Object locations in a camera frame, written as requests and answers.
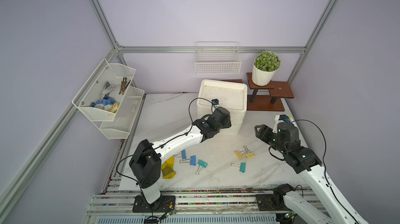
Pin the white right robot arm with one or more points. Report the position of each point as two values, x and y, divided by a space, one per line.
285 139

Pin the blue binder clip right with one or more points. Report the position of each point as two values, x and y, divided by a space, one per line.
191 160

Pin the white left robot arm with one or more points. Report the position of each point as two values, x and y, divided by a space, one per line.
148 157

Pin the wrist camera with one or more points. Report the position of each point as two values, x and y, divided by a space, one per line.
285 118
215 102

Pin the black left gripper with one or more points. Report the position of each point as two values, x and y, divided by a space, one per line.
227 123

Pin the teal binder clip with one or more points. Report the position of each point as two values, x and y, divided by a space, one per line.
201 164
241 166

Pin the white mesh lower wall bin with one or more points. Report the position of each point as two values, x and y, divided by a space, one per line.
121 126

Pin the white plastic drawer unit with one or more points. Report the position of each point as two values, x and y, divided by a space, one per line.
231 96

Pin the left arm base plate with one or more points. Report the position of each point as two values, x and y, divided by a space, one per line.
163 205

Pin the yellow transparent cup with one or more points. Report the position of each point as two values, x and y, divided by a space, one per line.
167 168

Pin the green potted plant white pot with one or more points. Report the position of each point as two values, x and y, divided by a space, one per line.
264 67

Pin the white mesh wall bin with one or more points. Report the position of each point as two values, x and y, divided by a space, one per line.
121 126
97 97

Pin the blue white cloth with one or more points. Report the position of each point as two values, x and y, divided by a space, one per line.
106 102

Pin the wooden clothespins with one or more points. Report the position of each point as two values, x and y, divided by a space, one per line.
124 85

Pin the white wire wall basket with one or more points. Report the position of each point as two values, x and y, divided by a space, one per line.
217 58

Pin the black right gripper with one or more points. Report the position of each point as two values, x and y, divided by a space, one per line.
265 131

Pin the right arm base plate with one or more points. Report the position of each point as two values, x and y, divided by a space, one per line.
271 202

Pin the brown wooden stepped stand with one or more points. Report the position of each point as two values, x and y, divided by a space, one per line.
268 97

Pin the blue binder clip left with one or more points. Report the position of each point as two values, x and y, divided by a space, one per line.
182 155

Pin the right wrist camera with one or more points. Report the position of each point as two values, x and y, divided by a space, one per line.
285 118

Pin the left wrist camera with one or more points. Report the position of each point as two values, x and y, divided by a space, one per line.
215 102

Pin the white mesh upper wall bin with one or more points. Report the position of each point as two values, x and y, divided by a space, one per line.
97 97

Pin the blue binder clip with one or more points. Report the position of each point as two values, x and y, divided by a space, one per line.
191 160
182 155

